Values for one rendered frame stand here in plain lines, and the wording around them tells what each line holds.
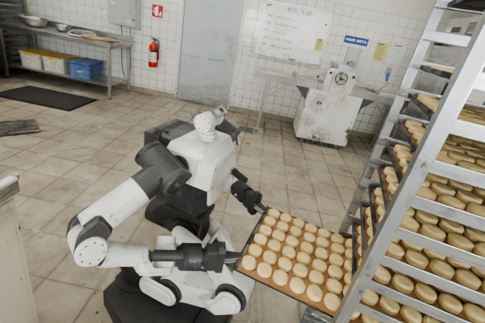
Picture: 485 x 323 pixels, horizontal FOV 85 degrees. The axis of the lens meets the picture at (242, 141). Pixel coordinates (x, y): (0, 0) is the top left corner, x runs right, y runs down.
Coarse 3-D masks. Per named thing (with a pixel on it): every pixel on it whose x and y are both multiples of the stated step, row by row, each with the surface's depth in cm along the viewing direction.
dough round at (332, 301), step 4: (328, 296) 84; (332, 296) 84; (336, 296) 84; (324, 300) 83; (328, 300) 82; (332, 300) 83; (336, 300) 83; (340, 300) 83; (328, 304) 81; (332, 304) 81; (336, 304) 82; (328, 308) 82; (332, 308) 81; (336, 308) 81
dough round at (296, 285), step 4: (292, 280) 87; (296, 280) 87; (300, 280) 87; (292, 284) 85; (296, 284) 86; (300, 284) 86; (304, 284) 86; (292, 288) 85; (296, 288) 84; (300, 288) 84; (304, 288) 85; (296, 292) 84; (300, 292) 84
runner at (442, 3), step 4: (440, 0) 78; (444, 0) 78; (448, 0) 78; (452, 0) 77; (436, 4) 79; (440, 4) 79; (444, 4) 78; (436, 8) 79; (440, 8) 78; (444, 8) 77; (448, 8) 76; (452, 8) 76; (468, 12) 77; (472, 12) 76; (476, 12) 75; (480, 12) 74
